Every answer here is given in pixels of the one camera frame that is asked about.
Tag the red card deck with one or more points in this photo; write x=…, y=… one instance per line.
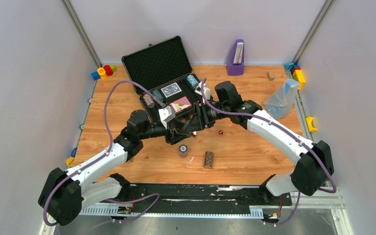
x=181, y=104

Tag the tan blue chip stack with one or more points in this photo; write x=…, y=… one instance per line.
x=150, y=102

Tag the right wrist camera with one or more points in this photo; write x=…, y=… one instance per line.
x=204, y=91

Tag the blue card deck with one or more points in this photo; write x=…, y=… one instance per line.
x=171, y=90

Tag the brown chip stack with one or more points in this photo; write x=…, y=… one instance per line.
x=208, y=159

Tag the yellow cylinder block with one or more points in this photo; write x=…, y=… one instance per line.
x=102, y=73

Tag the light blue chip stack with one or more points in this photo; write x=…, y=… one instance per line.
x=192, y=80

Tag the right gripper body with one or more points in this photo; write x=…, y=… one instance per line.
x=209, y=115

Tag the yellow lego block stack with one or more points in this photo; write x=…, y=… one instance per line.
x=298, y=75

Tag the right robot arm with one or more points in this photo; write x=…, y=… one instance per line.
x=313, y=161

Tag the purple metronome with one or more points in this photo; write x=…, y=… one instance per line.
x=235, y=59

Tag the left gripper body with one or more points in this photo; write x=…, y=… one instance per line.
x=172, y=130

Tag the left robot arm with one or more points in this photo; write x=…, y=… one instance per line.
x=67, y=192

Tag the clear plastic bag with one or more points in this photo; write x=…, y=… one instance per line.
x=280, y=103

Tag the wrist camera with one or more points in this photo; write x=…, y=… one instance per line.
x=204, y=91
x=166, y=114

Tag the red cylinder block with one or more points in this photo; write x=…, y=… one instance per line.
x=108, y=70

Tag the yellow curved block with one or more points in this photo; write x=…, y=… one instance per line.
x=310, y=124

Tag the black poker case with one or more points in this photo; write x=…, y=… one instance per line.
x=161, y=64

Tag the yellow round disc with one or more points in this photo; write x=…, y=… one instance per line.
x=69, y=161

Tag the green blue chip stack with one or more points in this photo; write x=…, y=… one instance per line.
x=158, y=95

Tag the small wooden block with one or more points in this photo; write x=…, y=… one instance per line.
x=270, y=76

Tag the upright chip stack left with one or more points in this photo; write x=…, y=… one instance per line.
x=183, y=151

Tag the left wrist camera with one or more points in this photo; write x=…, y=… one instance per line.
x=166, y=114

